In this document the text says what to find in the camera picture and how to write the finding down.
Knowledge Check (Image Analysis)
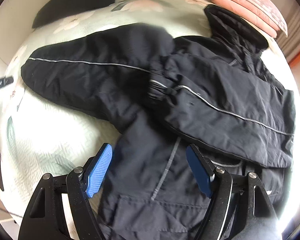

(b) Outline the black jacket with reflective piping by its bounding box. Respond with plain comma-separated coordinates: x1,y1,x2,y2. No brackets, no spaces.
21,5,295,239

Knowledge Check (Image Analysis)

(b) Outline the salmon pink pillow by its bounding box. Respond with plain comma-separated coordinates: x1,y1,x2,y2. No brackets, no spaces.
201,0,281,39

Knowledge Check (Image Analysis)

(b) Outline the bed with floral quilt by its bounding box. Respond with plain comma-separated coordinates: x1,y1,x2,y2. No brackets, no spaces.
0,0,296,218

